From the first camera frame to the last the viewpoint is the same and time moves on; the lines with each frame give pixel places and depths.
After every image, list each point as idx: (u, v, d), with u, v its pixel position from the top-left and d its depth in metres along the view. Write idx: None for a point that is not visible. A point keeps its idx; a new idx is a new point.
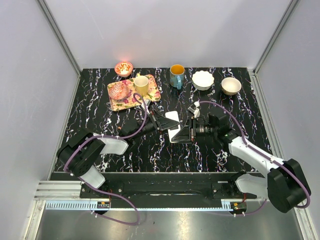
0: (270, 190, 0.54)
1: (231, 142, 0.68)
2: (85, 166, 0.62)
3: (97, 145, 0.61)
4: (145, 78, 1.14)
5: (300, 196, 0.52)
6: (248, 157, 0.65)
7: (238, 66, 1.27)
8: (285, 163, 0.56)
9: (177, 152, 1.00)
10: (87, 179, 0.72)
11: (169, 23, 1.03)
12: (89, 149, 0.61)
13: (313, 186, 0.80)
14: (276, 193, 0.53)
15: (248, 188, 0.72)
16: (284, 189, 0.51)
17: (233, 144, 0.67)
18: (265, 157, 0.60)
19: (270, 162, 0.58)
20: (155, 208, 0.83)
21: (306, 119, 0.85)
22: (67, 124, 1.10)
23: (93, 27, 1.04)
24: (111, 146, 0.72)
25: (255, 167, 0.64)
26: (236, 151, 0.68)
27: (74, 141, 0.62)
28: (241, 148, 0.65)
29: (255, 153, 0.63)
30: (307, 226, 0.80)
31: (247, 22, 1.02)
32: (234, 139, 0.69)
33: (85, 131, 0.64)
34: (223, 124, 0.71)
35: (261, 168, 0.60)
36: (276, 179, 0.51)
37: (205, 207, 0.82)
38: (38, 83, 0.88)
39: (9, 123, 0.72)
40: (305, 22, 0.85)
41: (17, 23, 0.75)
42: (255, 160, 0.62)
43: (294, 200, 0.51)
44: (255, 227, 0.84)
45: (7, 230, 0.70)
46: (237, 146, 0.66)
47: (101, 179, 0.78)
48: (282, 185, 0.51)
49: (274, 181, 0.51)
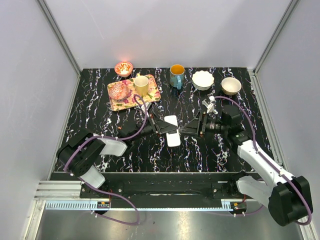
0: (271, 202, 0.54)
1: (240, 144, 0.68)
2: (84, 167, 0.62)
3: (97, 144, 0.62)
4: (145, 78, 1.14)
5: (301, 212, 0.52)
6: (256, 164, 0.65)
7: (238, 66, 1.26)
8: (293, 179, 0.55)
9: (177, 152, 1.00)
10: (87, 178, 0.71)
11: (169, 23, 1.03)
12: (89, 148, 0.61)
13: (313, 186, 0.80)
14: (277, 206, 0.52)
15: (248, 190, 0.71)
16: (286, 204, 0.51)
17: (242, 147, 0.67)
18: (274, 169, 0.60)
19: (279, 175, 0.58)
20: (155, 208, 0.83)
21: (306, 119, 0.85)
22: (67, 123, 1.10)
23: (92, 26, 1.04)
24: (110, 147, 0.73)
25: (261, 174, 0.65)
26: (244, 153, 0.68)
27: (75, 140, 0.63)
28: (250, 153, 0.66)
29: (263, 162, 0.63)
30: (307, 226, 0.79)
31: (247, 21, 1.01)
32: (245, 141, 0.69)
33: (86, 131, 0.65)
34: (236, 124, 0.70)
35: (268, 179, 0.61)
36: (281, 193, 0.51)
37: (205, 207, 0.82)
38: (38, 83, 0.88)
39: (9, 122, 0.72)
40: (305, 22, 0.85)
41: (16, 23, 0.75)
42: (263, 169, 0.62)
43: (294, 216, 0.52)
44: (255, 227, 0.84)
45: (8, 230, 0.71)
46: (247, 150, 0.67)
47: (101, 178, 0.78)
48: (285, 201, 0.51)
49: (279, 196, 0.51)
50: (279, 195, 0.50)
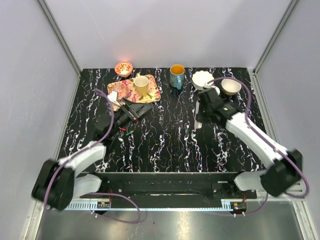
0: (267, 177, 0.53)
1: (230, 118, 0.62)
2: (65, 197, 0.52)
3: (69, 171, 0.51)
4: (145, 78, 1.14)
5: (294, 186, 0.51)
6: (249, 139, 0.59)
7: (238, 66, 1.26)
8: (288, 153, 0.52)
9: (177, 152, 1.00)
10: (84, 188, 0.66)
11: (169, 23, 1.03)
12: (61, 181, 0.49)
13: (313, 186, 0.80)
14: (273, 182, 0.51)
15: (246, 183, 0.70)
16: (283, 181, 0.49)
17: (232, 122, 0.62)
18: (268, 144, 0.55)
19: (274, 151, 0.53)
20: (155, 208, 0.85)
21: (306, 118, 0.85)
22: (67, 124, 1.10)
23: (92, 26, 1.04)
24: (85, 161, 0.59)
25: (254, 151, 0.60)
26: (235, 129, 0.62)
27: (42, 178, 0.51)
28: (242, 129, 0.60)
29: (257, 137, 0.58)
30: (307, 226, 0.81)
31: (247, 21, 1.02)
32: (234, 115, 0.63)
33: (50, 162, 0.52)
34: (212, 107, 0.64)
35: (262, 155, 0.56)
36: (278, 170, 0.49)
37: (205, 206, 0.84)
38: (38, 83, 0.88)
39: (9, 122, 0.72)
40: (305, 22, 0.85)
41: (16, 22, 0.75)
42: (256, 145, 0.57)
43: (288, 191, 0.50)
44: (255, 227, 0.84)
45: (8, 230, 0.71)
46: (238, 126, 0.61)
47: (96, 178, 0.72)
48: (282, 176, 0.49)
49: (276, 172, 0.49)
50: (276, 172, 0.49)
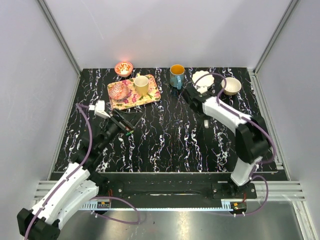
0: (237, 143, 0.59)
1: (204, 101, 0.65)
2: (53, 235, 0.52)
3: (43, 223, 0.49)
4: (145, 78, 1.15)
5: (263, 147, 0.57)
6: (218, 115, 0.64)
7: (238, 66, 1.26)
8: (251, 118, 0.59)
9: (177, 152, 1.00)
10: (79, 203, 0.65)
11: (169, 23, 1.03)
12: (37, 234, 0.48)
13: (312, 186, 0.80)
14: (242, 146, 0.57)
15: (239, 175, 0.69)
16: (248, 141, 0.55)
17: (206, 103, 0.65)
18: (234, 114, 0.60)
19: (239, 118, 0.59)
20: (155, 208, 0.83)
21: (306, 118, 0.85)
22: (67, 124, 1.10)
23: (93, 26, 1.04)
24: (66, 196, 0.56)
25: (226, 125, 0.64)
26: (209, 110, 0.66)
27: (22, 227, 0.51)
28: (213, 107, 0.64)
29: (225, 111, 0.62)
30: (307, 226, 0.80)
31: (247, 21, 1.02)
32: (207, 98, 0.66)
33: (25, 212, 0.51)
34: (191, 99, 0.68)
35: (231, 125, 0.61)
36: (243, 132, 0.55)
37: (205, 206, 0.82)
38: (38, 83, 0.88)
39: (10, 122, 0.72)
40: (305, 22, 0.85)
41: (16, 23, 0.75)
42: (225, 118, 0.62)
43: (257, 151, 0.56)
44: (255, 227, 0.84)
45: (8, 230, 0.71)
46: (210, 105, 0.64)
47: (91, 187, 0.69)
48: (247, 137, 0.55)
49: (241, 135, 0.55)
50: (241, 134, 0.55)
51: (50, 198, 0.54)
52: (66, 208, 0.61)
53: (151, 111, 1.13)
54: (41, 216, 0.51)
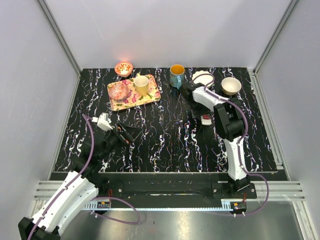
0: (217, 122, 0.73)
1: (194, 90, 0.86)
2: None
3: (42, 232, 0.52)
4: (145, 78, 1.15)
5: (238, 125, 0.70)
6: (204, 99, 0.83)
7: (238, 66, 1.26)
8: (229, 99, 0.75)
9: (177, 152, 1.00)
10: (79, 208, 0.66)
11: (169, 23, 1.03)
12: None
13: (312, 186, 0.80)
14: (220, 123, 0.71)
15: (232, 167, 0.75)
16: (224, 118, 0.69)
17: (195, 91, 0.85)
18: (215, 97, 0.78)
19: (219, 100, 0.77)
20: (155, 208, 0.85)
21: (306, 118, 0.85)
22: (67, 123, 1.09)
23: (93, 26, 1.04)
24: (65, 203, 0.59)
25: (210, 108, 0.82)
26: (197, 97, 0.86)
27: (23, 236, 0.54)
28: (200, 93, 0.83)
29: (210, 96, 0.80)
30: (307, 226, 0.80)
31: (247, 21, 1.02)
32: (197, 88, 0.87)
33: (26, 221, 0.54)
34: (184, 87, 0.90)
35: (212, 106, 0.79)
36: (221, 110, 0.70)
37: (205, 206, 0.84)
38: (38, 83, 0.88)
39: (10, 122, 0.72)
40: (305, 22, 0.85)
41: (16, 23, 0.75)
42: (208, 101, 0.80)
43: (232, 128, 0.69)
44: (255, 226, 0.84)
45: (8, 230, 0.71)
46: (198, 92, 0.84)
47: (91, 190, 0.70)
48: (224, 114, 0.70)
49: (218, 111, 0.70)
50: (218, 111, 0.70)
51: (51, 206, 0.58)
52: (66, 214, 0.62)
53: (151, 110, 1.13)
54: (41, 225, 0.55)
